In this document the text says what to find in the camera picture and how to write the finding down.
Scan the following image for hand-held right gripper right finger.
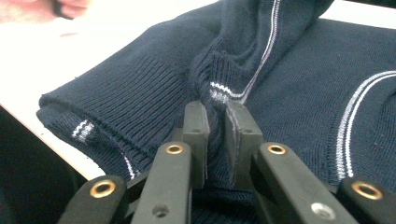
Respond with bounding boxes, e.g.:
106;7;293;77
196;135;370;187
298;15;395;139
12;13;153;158
224;100;264;189

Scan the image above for white table cover sheet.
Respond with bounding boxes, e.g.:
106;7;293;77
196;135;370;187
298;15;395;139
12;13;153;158
0;0;396;181

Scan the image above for navy knit sweater white stripes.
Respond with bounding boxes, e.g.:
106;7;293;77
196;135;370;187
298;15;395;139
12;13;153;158
35;0;396;224

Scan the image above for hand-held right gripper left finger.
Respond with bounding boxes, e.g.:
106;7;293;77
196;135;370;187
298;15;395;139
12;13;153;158
181;100;211;190

